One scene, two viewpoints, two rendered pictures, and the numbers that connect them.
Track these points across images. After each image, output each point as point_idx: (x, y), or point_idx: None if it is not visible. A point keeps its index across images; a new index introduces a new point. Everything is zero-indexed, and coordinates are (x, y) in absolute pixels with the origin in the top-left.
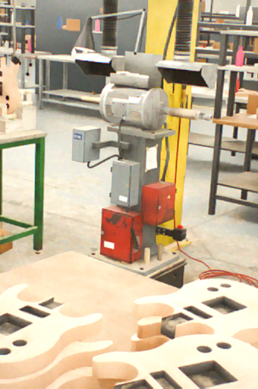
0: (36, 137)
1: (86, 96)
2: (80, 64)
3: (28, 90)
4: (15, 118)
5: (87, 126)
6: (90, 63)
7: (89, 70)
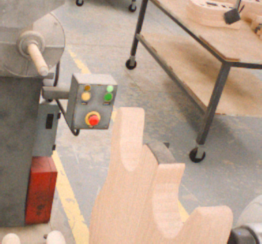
0: None
1: (42, 61)
2: (44, 7)
3: (15, 236)
4: None
5: (86, 81)
6: (3, 3)
7: (3, 20)
